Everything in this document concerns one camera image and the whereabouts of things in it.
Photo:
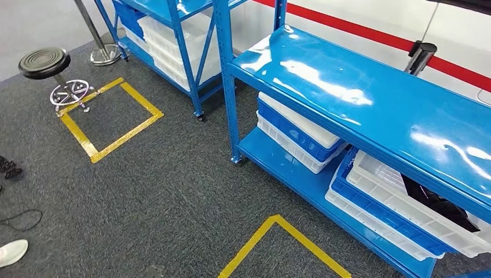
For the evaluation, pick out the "blue metal shelf rack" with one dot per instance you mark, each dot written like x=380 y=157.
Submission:
x=345 y=76
x=180 y=38

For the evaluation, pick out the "black part inside crate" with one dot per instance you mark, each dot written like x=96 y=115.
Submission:
x=437 y=203

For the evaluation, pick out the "yellow floor tape square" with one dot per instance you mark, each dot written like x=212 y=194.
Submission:
x=276 y=219

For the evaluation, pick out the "large white plastic crate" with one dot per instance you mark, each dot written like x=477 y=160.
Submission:
x=168 y=50

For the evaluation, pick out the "black seat chrome stool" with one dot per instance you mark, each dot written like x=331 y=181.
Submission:
x=44 y=61

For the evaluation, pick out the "black caster base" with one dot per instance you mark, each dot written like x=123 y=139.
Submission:
x=9 y=169

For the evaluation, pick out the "black chrome stanchion post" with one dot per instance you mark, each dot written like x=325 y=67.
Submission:
x=420 y=57

